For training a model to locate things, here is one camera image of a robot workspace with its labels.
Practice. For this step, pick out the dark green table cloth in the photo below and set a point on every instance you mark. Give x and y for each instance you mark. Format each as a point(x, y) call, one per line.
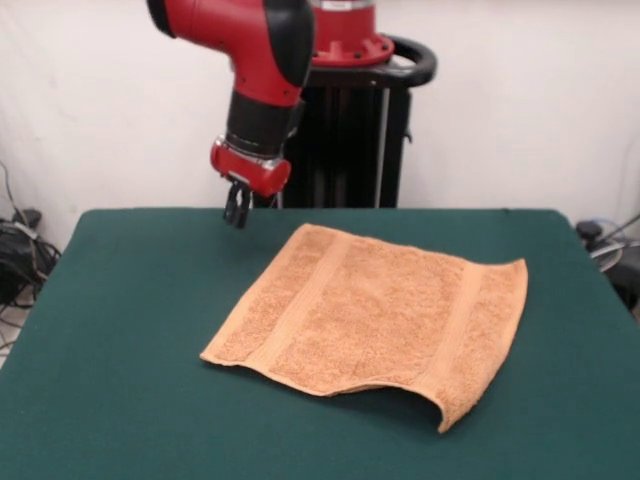
point(100, 375)

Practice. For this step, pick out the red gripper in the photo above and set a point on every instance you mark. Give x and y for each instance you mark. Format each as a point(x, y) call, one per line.
point(250, 170)

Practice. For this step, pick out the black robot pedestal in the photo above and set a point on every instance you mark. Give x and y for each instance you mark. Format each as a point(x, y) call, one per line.
point(360, 140)

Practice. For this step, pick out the tan terry towel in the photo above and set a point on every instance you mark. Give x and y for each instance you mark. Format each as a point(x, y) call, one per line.
point(370, 325)

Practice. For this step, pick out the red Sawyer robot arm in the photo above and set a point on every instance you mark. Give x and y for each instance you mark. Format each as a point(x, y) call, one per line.
point(250, 50)

